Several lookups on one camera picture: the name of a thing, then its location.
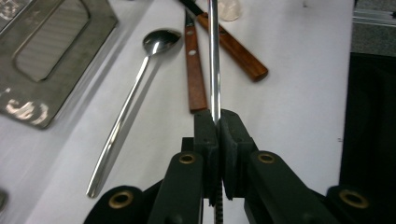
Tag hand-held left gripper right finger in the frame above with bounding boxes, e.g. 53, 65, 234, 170
220, 108, 340, 224

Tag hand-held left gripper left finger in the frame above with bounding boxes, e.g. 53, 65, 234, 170
148, 108, 223, 224

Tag wooden handled fork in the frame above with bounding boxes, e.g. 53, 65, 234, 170
184, 8, 209, 114

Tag metal chopstick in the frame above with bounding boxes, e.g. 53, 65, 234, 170
207, 0, 222, 125

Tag wooden-handled knife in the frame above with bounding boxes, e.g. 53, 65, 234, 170
178, 0, 270, 83

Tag long metal spoon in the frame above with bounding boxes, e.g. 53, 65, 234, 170
86, 28, 183, 199

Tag transparent grey plastic bin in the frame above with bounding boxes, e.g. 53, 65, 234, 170
0, 0, 120, 130

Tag white table mat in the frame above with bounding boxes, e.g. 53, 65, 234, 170
0, 0, 356, 224

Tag long aluminium floor rail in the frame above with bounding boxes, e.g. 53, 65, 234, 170
353, 8, 396, 26

